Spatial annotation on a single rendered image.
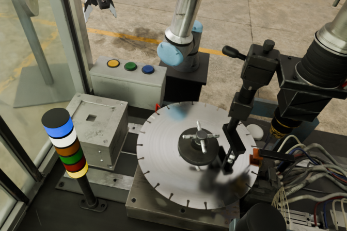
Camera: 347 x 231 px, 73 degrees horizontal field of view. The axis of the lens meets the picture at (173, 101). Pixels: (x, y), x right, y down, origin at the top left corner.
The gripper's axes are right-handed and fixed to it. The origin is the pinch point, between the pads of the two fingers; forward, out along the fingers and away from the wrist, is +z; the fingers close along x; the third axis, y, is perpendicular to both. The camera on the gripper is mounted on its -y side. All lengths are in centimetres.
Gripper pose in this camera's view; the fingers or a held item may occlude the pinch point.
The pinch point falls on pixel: (101, 21)
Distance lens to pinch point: 122.1
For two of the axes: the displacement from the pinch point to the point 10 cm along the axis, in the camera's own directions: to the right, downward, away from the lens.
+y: -4.9, -6.6, 5.7
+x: -8.7, 3.0, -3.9
